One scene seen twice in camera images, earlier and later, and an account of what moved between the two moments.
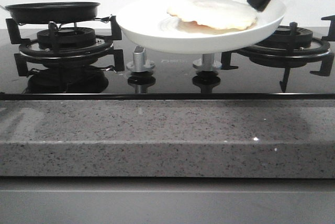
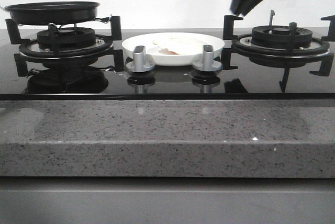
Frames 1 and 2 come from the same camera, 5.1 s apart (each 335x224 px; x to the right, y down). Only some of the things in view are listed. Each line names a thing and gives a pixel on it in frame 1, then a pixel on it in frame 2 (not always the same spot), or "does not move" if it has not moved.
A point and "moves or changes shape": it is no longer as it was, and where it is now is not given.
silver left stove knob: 140,64 does not move
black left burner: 68,37 does not move
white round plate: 185,22 moves or changes shape
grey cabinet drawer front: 160,200 does not move
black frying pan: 52,12 does not move
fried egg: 213,14 -> 179,46
